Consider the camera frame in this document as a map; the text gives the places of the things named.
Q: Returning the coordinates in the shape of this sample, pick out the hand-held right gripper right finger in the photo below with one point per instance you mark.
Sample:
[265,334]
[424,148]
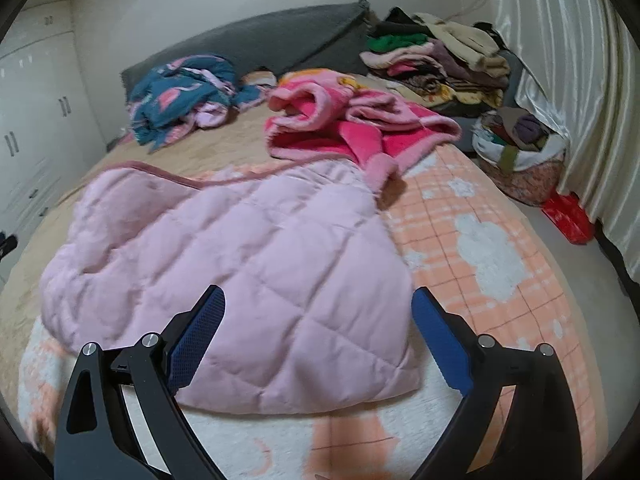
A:
[440,345]

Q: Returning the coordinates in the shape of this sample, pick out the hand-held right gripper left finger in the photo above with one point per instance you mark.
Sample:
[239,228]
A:
[195,340]

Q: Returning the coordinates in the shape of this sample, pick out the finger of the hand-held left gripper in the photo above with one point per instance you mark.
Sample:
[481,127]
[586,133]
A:
[7,246]

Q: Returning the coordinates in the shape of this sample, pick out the pink quilted coat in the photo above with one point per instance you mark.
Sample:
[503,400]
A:
[250,270]

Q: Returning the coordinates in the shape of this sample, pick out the floral bag of clothes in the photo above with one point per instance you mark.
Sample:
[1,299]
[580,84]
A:
[530,175]

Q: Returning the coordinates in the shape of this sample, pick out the stack of folded clothes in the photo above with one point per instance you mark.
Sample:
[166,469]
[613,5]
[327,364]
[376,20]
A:
[425,60]

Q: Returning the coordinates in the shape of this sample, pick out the orange plaid blanket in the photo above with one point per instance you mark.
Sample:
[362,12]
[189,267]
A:
[525,310]

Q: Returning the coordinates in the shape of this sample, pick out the white wardrobe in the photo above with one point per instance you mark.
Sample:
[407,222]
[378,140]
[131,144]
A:
[35,125]

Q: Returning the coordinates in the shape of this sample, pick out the red box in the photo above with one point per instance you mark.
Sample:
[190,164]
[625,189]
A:
[567,217]

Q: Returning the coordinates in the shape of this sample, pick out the beige bed sheet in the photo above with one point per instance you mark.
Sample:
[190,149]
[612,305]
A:
[210,150]

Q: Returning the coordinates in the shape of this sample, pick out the teal printed cloth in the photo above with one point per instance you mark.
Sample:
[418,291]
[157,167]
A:
[170,95]

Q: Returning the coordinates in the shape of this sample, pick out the hot pink fleece garment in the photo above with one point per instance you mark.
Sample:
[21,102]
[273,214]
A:
[320,132]

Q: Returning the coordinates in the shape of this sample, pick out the cream satin curtain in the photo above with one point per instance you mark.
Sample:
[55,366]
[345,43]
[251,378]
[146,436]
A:
[575,85]

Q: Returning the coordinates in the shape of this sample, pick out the grey padded headboard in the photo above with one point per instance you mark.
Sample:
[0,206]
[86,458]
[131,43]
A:
[275,35]

